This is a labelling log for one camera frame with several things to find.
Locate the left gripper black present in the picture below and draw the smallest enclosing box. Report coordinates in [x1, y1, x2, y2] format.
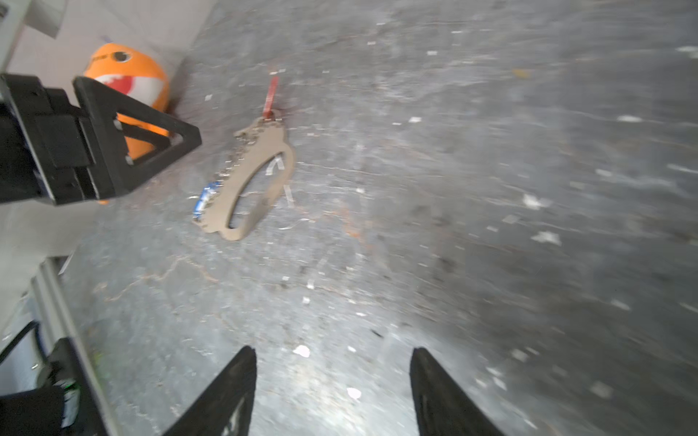
[1, 73, 202, 205]

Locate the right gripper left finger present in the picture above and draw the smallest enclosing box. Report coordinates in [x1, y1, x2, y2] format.
[165, 345, 257, 436]

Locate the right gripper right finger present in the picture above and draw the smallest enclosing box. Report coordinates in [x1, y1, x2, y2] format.
[410, 347, 505, 436]

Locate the red key tag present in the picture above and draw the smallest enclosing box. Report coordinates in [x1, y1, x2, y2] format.
[263, 76, 279, 120]

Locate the blue key tag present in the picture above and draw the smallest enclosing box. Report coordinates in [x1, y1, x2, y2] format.
[193, 182, 221, 221]

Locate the orange shark plush toy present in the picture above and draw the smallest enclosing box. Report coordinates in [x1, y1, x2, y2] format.
[83, 43, 171, 162]

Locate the aluminium rail frame front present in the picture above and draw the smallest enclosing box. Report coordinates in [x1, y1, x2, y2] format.
[29, 257, 120, 435]

